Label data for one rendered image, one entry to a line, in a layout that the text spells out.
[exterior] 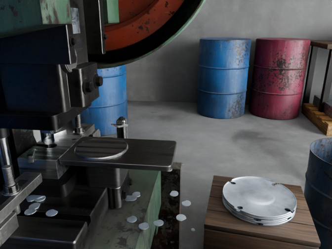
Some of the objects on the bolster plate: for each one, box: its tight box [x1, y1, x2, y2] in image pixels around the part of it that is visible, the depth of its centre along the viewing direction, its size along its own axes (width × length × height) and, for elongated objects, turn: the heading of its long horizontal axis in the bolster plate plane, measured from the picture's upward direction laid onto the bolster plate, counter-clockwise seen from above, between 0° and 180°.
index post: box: [116, 117, 128, 138], centre depth 86 cm, size 3×3×10 cm
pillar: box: [0, 137, 15, 177], centre depth 62 cm, size 2×2×14 cm
